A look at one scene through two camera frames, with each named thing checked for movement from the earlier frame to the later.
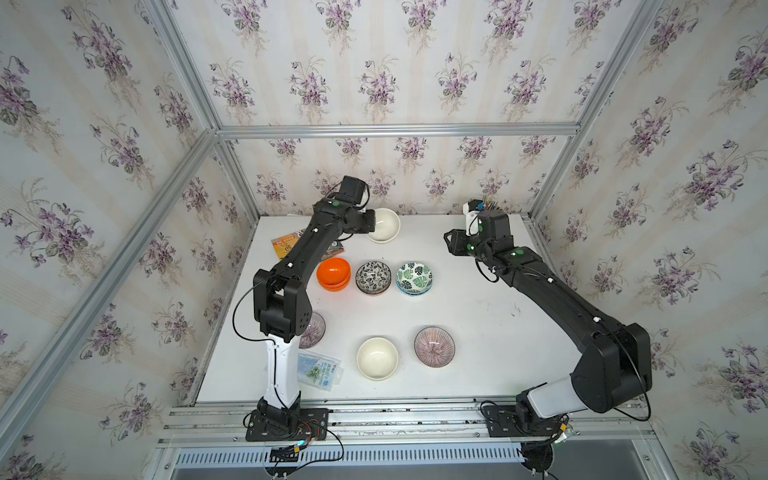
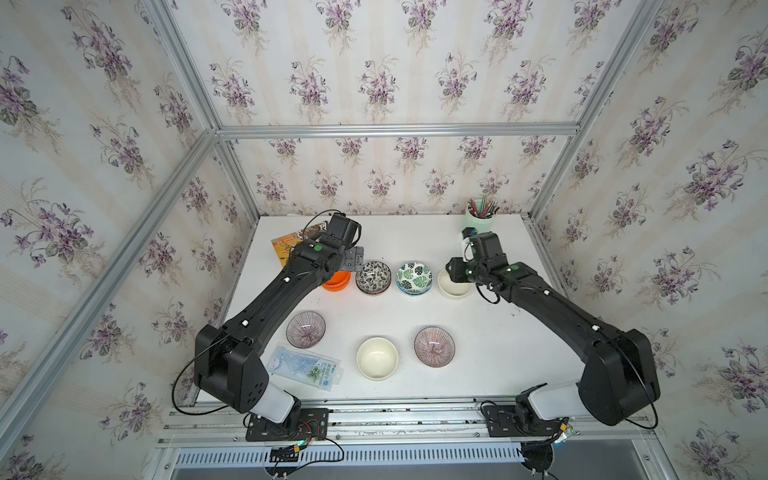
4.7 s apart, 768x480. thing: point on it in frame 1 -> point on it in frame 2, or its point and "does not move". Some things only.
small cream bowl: (387, 226) -> (452, 289)
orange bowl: (333, 274) does not move
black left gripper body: (365, 224) -> (353, 260)
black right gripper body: (462, 244) -> (466, 271)
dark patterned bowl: (373, 277) does not move
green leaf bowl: (414, 278) does not move
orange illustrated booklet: (282, 245) does not move
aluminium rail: (399, 424) does not move
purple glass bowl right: (434, 347) does not move
